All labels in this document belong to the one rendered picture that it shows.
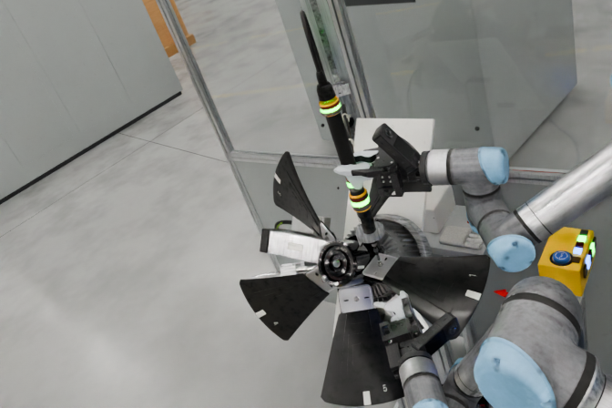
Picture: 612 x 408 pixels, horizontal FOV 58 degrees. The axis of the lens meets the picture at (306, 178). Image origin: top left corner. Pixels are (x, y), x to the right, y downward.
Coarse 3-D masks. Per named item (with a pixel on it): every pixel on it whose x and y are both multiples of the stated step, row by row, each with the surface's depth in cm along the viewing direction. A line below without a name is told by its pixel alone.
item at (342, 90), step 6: (336, 84) 185; (342, 84) 185; (348, 84) 184; (336, 90) 183; (342, 90) 181; (348, 90) 180; (336, 96) 179; (342, 96) 178; (348, 96) 178; (342, 102) 179; (348, 102) 179; (348, 108) 180; (354, 108) 180; (348, 114) 181
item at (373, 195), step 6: (408, 144) 135; (372, 180) 148; (372, 186) 146; (372, 192) 144; (378, 192) 139; (384, 192) 137; (390, 192) 134; (372, 198) 142; (378, 198) 138; (384, 198) 136; (372, 204) 140; (378, 204) 137; (372, 210) 139; (378, 210) 137; (372, 216) 138
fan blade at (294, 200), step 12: (288, 156) 154; (276, 168) 161; (288, 168) 155; (276, 180) 163; (288, 180) 156; (300, 180) 151; (276, 192) 166; (288, 192) 159; (300, 192) 152; (276, 204) 169; (288, 204) 163; (300, 204) 154; (300, 216) 160; (312, 216) 150; (312, 228) 156
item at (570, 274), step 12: (564, 228) 148; (552, 240) 145; (564, 240) 144; (576, 240) 143; (588, 240) 142; (552, 252) 142; (540, 264) 140; (552, 264) 139; (564, 264) 137; (576, 264) 136; (552, 276) 140; (564, 276) 138; (576, 276) 136; (576, 288) 138
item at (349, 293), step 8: (344, 288) 144; (352, 288) 144; (360, 288) 145; (368, 288) 145; (344, 296) 143; (352, 296) 144; (360, 296) 144; (368, 296) 145; (344, 304) 143; (352, 304) 143; (360, 304) 144; (368, 304) 144; (344, 312) 142
